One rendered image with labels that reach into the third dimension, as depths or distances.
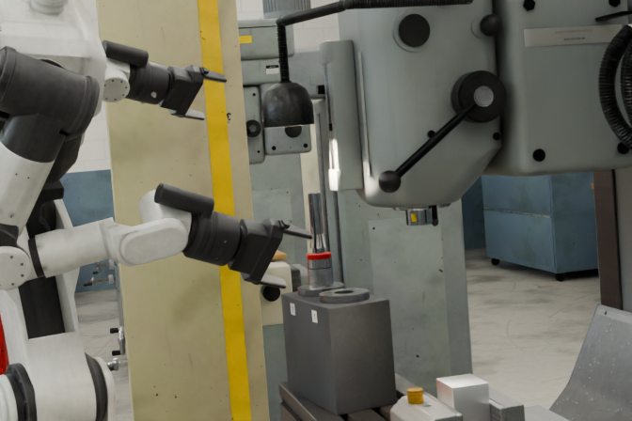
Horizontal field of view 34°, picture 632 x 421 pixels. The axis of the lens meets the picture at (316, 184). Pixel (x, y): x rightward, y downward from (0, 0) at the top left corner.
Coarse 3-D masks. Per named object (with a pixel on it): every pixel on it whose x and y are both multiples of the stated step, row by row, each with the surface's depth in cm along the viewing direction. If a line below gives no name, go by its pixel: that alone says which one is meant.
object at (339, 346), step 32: (320, 288) 187; (352, 288) 184; (288, 320) 191; (320, 320) 177; (352, 320) 175; (384, 320) 178; (288, 352) 193; (320, 352) 178; (352, 352) 176; (384, 352) 178; (288, 384) 194; (320, 384) 180; (352, 384) 176; (384, 384) 178
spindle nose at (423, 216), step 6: (408, 210) 146; (414, 210) 146; (420, 210) 145; (426, 210) 145; (408, 216) 147; (420, 216) 145; (426, 216) 145; (408, 222) 147; (414, 222) 146; (420, 222) 146; (426, 222) 146; (438, 222) 147
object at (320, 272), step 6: (330, 258) 189; (312, 264) 188; (318, 264) 188; (324, 264) 188; (330, 264) 189; (312, 270) 188; (318, 270) 188; (324, 270) 188; (330, 270) 189; (312, 276) 189; (318, 276) 188; (324, 276) 188; (330, 276) 189; (312, 282) 189; (318, 282) 188; (324, 282) 188; (330, 282) 189
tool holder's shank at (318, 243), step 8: (312, 200) 188; (320, 200) 189; (312, 208) 189; (320, 208) 189; (312, 216) 189; (320, 216) 189; (312, 224) 189; (320, 224) 189; (312, 232) 189; (320, 232) 189; (312, 240) 189; (320, 240) 189; (312, 248) 189; (320, 248) 189
